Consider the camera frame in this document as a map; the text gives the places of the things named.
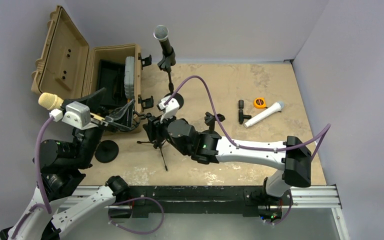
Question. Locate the black mic stand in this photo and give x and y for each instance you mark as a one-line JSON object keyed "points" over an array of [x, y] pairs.
{"points": [[106, 151], [210, 121], [165, 64]]}

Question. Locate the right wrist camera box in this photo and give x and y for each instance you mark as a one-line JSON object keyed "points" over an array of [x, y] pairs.
{"points": [[168, 108]]}

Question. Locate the tan hard case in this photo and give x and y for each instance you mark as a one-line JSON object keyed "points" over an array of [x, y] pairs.
{"points": [[69, 68]]}

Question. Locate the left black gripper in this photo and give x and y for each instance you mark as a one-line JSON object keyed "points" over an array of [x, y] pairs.
{"points": [[122, 116]]}

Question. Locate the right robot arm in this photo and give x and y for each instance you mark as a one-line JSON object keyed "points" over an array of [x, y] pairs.
{"points": [[291, 158]]}

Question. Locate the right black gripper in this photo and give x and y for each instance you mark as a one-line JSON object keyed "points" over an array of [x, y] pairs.
{"points": [[154, 120]]}

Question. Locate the beige handheld microphone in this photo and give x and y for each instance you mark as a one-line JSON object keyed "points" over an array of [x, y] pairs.
{"points": [[52, 101]]}

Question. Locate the tripod shock mount stand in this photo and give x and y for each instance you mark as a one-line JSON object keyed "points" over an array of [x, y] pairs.
{"points": [[142, 116]]}

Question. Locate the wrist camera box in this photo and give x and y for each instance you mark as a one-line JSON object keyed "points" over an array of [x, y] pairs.
{"points": [[77, 115], [168, 108]]}

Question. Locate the black mic clip adapter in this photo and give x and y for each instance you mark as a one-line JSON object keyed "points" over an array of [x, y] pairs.
{"points": [[241, 115]]}

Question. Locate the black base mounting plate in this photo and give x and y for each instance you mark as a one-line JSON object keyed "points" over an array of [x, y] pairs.
{"points": [[244, 200]]}

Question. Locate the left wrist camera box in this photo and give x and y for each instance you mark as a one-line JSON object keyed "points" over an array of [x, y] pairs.
{"points": [[77, 115]]}

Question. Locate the black dynamic microphone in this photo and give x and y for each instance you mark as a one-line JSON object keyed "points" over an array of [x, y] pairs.
{"points": [[161, 33]]}

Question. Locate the white wireless microphone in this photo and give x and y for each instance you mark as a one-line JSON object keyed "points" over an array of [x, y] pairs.
{"points": [[257, 118]]}

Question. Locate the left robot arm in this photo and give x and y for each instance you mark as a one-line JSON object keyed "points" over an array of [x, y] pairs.
{"points": [[59, 167]]}

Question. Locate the orange tape measure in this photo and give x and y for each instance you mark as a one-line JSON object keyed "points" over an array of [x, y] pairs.
{"points": [[260, 103]]}

